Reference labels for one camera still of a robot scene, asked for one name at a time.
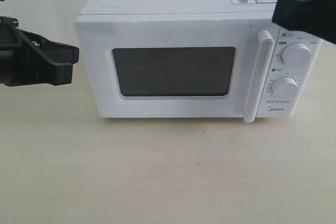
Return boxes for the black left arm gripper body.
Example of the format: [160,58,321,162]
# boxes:
[1,16,42,87]

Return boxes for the white microwave door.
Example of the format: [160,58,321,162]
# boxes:
[75,15,280,123]

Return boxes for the white Midea microwave oven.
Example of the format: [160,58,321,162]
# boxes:
[76,0,322,118]

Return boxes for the upper white control knob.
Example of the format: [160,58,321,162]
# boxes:
[281,42,312,67]

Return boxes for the lower white timer knob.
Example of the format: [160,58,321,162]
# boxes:
[271,77,299,99]

